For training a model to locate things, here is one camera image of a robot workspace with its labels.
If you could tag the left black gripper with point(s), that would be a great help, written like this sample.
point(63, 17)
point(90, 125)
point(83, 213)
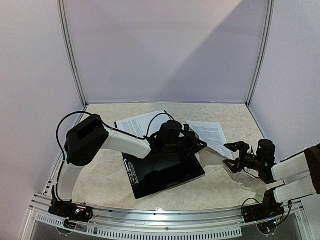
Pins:
point(194, 142)

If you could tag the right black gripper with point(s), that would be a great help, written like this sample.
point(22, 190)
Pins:
point(239, 157)

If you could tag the white paper stack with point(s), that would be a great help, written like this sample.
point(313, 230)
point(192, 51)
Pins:
point(211, 133)

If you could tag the black clip folder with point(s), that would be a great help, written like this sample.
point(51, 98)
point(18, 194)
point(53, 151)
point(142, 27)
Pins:
point(167, 167)

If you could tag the white printed sheet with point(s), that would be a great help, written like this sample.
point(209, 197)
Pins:
point(145, 124)

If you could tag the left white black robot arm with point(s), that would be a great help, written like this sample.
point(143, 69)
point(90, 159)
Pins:
point(84, 141)

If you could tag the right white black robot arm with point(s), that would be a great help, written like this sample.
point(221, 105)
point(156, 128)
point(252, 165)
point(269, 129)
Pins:
point(300, 172)

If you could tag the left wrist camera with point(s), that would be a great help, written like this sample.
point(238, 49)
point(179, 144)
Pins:
point(186, 129)

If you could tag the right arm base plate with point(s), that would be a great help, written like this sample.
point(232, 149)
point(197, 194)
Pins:
point(258, 212)

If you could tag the right aluminium frame post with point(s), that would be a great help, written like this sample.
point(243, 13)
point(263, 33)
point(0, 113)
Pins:
point(262, 51)

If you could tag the aluminium frame post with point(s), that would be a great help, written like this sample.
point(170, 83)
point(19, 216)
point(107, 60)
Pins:
point(61, 5)
point(262, 51)

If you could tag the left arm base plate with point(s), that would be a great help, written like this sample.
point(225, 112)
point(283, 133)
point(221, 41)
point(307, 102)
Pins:
point(72, 211)

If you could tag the perforated white cable tray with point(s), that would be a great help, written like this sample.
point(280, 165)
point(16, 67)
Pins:
point(47, 227)

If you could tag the aluminium front rail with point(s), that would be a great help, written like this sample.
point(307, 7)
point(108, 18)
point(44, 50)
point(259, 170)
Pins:
point(106, 215)

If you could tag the left aluminium frame post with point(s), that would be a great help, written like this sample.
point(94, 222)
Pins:
point(61, 5)

